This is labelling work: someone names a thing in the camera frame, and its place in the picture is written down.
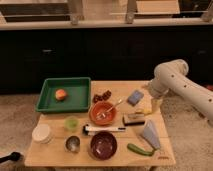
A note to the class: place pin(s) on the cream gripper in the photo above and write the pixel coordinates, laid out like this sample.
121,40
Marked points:
155,104

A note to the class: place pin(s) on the blue sponge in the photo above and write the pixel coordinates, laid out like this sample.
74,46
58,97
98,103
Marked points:
135,97

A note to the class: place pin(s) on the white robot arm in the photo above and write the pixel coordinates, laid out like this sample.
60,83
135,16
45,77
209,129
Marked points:
172,75

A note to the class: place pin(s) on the orange bowl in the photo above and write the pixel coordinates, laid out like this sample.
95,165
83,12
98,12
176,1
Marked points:
100,107

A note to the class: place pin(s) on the purple bowl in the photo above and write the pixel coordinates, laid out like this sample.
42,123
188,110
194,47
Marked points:
103,145

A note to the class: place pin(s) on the yellow banana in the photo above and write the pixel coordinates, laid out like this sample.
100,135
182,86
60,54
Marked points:
144,111

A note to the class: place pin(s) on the black yellow scrub brush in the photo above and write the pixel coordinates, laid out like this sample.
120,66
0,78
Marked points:
133,119

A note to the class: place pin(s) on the grey folded cloth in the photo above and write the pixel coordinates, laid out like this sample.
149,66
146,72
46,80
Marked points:
149,133

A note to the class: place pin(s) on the metal fork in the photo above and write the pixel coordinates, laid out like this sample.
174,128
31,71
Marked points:
110,109

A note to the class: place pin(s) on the wooden table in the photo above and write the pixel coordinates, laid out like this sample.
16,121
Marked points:
54,154

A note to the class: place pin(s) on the green cucumber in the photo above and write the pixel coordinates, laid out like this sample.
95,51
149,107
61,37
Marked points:
140,151

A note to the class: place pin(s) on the dark grapes bunch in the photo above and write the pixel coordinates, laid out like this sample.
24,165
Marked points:
105,96

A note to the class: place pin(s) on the green plastic tray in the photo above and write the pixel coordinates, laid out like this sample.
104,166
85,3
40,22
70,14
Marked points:
78,91

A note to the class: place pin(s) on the green plastic cup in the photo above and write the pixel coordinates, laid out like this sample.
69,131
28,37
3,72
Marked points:
71,123

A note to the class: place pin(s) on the metal cup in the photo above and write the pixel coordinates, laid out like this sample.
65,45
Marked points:
72,144

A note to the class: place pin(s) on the orange peach fruit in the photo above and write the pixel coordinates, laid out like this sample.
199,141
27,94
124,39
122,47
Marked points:
60,94

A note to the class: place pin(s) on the white stacked plates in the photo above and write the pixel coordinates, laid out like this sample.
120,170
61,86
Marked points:
42,133

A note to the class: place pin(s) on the black object on floor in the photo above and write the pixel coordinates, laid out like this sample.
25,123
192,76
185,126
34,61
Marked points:
14,156

